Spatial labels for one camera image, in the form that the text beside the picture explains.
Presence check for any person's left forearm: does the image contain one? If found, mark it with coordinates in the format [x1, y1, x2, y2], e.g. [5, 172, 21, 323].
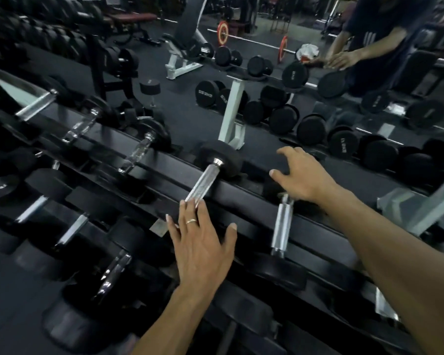
[131, 288, 211, 355]

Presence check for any black dumbbell chrome handle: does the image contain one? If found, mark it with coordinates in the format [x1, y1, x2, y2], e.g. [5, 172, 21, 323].
[244, 181, 309, 291]
[185, 140, 245, 209]

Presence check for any row of black dumbbells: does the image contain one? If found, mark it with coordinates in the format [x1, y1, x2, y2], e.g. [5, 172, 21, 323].
[0, 63, 282, 355]

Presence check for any barbell with red plates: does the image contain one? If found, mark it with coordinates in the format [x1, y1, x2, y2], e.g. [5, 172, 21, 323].
[206, 20, 319, 65]

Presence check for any large wall mirror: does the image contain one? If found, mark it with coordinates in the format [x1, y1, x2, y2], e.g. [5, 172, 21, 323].
[0, 0, 444, 218]

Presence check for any person's left hand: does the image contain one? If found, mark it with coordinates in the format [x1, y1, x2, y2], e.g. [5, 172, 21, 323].
[166, 199, 239, 303]

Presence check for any person's right forearm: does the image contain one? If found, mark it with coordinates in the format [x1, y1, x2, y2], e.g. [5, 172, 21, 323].
[316, 183, 444, 355]

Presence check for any person's right hand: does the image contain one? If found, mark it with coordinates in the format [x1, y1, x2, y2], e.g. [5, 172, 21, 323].
[269, 146, 339, 207]

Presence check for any white cloth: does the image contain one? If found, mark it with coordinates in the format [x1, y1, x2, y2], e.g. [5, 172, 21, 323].
[295, 43, 321, 64]

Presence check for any black dumbbell rack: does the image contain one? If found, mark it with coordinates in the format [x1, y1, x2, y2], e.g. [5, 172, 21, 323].
[0, 63, 444, 355]

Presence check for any maroon weight bench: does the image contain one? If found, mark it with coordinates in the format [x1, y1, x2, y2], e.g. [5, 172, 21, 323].
[103, 10, 163, 46]

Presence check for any white-framed incline bench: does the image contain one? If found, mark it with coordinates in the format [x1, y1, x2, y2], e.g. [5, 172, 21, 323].
[162, 0, 216, 80]

